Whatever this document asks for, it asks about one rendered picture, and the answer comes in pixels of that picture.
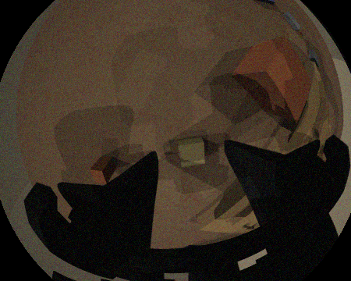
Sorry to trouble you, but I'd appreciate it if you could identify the small orange block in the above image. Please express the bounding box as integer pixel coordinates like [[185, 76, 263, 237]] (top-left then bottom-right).
[[90, 156, 116, 184]]

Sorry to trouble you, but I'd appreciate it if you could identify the pale yellow square block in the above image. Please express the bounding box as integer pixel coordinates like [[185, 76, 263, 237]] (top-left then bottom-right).
[[179, 137, 206, 168]]

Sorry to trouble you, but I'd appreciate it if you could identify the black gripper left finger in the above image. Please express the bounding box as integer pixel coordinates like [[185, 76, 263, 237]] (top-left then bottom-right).
[[57, 151, 159, 249]]

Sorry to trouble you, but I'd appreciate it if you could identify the orange-brown cube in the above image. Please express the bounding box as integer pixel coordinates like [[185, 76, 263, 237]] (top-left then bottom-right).
[[232, 37, 312, 124]]

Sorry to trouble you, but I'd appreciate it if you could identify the tan puzzle board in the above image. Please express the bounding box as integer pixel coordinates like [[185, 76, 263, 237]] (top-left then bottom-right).
[[197, 60, 331, 233]]

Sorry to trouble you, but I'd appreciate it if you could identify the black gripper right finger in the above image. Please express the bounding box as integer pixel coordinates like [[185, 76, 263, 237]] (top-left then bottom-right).
[[225, 140, 320, 226]]

